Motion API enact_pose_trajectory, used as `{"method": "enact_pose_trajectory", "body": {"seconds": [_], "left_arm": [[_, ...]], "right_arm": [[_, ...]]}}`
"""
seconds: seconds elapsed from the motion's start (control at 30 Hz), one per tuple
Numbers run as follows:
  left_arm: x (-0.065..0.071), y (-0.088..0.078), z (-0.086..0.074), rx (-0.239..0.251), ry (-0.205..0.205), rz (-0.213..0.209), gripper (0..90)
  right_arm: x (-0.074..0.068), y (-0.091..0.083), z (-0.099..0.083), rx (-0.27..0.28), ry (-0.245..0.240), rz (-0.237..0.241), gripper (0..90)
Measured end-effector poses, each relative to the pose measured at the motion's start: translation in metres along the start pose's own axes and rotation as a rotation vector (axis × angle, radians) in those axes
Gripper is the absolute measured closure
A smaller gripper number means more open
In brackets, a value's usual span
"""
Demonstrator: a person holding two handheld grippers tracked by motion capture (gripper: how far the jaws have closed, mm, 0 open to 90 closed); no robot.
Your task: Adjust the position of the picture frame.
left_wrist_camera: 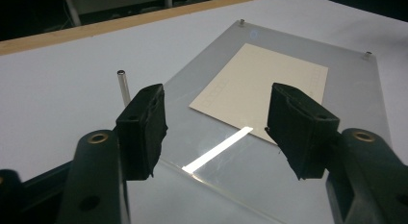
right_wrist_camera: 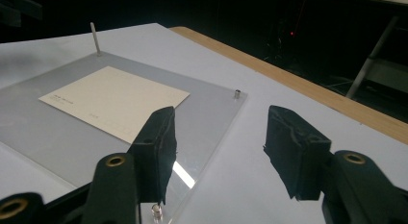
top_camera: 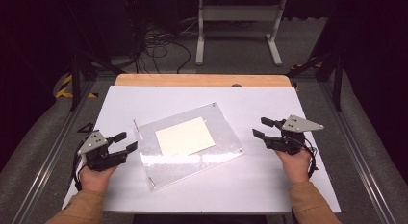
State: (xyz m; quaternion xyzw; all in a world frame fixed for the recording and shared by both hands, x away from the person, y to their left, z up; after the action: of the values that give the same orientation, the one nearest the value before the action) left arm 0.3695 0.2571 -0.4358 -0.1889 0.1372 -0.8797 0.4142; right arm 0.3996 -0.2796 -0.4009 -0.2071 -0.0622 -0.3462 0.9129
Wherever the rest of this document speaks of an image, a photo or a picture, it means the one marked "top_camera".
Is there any aluminium rail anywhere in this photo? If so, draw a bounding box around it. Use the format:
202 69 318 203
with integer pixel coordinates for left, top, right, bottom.
319 81 398 224
11 79 96 224

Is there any picture card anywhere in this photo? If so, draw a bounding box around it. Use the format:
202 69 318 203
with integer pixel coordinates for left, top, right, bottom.
155 116 217 157

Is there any yellow black hazard tape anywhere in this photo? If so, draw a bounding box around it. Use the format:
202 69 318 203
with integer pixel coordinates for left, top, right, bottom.
55 73 99 100
290 56 322 71

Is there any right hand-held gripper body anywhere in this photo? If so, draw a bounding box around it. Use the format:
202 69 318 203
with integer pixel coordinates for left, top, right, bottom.
266 114 325 156

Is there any person's left hand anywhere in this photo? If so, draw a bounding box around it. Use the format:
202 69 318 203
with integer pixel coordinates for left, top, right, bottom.
79 164 118 193

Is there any clear acrylic photo frame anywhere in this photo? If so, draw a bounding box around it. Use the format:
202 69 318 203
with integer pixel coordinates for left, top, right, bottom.
133 101 245 191

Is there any tangle of black cables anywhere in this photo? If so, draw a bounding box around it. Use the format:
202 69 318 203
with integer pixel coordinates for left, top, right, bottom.
126 12 196 74

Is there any white metal stand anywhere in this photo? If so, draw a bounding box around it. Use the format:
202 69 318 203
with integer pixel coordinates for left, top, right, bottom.
195 0 287 67

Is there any person's right hand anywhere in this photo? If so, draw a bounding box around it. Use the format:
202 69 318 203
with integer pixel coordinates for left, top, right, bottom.
275 148 313 186

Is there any white board mat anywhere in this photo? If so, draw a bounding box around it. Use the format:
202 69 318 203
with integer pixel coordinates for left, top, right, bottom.
62 85 342 214

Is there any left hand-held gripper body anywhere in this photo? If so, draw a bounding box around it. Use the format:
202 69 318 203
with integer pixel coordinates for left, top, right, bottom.
77 130 129 172

